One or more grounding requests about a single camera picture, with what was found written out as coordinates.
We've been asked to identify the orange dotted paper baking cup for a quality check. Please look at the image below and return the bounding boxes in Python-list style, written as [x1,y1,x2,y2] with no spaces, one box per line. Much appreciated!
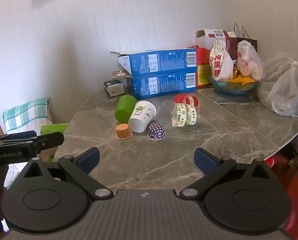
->
[115,124,133,140]

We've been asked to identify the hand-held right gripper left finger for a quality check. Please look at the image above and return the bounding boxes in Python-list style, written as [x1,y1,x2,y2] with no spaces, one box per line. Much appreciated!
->
[20,147,114,201]

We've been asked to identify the clear cup with yellow bands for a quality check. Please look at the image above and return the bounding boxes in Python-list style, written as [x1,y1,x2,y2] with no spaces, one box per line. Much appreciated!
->
[170,102,201,128]

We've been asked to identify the purple dotted paper baking cup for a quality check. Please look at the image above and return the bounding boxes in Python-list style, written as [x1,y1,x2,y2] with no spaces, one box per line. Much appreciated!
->
[147,122,166,140]

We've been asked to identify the dark red box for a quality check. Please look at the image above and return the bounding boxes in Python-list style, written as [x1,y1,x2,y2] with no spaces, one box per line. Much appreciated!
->
[225,31,238,60]

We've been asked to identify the large clear plastic bag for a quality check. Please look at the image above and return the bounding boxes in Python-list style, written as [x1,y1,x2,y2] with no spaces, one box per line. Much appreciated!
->
[257,52,298,118]

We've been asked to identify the white paper cup green print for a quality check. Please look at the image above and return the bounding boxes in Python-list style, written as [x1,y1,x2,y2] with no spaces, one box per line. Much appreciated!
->
[128,100,156,133]

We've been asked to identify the yellow snack pieces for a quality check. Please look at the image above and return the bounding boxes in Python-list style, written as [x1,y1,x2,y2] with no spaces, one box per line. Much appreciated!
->
[227,69,256,87]

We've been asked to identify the green checked cloth chair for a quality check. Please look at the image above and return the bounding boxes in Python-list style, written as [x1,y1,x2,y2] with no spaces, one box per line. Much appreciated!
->
[2,98,52,134]

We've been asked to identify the clear plastic bag red print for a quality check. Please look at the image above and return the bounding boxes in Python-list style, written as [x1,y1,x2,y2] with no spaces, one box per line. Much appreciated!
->
[235,40,263,80]

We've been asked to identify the blue glass bowl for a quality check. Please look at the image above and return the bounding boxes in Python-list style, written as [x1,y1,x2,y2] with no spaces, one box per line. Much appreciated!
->
[209,76,259,97]

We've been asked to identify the clear cup with red bands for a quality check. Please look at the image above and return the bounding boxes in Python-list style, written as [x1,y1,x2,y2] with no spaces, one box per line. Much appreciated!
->
[173,93,199,107]

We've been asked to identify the blue cardboard box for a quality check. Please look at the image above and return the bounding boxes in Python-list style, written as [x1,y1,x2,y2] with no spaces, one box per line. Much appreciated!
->
[109,48,197,77]
[131,71,197,99]

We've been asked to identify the green plastic cup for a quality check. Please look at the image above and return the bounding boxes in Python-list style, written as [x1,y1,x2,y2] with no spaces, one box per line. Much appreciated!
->
[114,94,138,122]

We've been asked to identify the red packet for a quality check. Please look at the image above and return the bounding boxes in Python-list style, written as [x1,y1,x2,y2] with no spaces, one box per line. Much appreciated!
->
[264,152,298,233]

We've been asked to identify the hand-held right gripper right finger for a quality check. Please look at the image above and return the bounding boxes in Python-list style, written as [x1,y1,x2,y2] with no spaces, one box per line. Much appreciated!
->
[179,148,275,202]

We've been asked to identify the black paper bag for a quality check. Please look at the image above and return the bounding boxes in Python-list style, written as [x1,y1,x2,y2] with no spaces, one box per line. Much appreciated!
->
[234,23,258,53]

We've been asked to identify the white cloth drawstring bag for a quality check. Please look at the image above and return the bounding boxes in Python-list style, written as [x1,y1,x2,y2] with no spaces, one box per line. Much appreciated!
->
[209,40,234,82]

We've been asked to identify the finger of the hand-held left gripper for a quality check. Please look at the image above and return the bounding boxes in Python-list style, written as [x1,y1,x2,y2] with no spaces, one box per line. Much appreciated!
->
[29,132,65,153]

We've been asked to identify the white cardboard box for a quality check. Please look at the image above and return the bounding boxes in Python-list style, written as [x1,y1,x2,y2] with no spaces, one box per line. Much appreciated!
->
[195,29,229,49]

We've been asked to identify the small black white printer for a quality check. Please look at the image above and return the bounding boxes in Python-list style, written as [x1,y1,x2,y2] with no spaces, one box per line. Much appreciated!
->
[103,79,126,98]

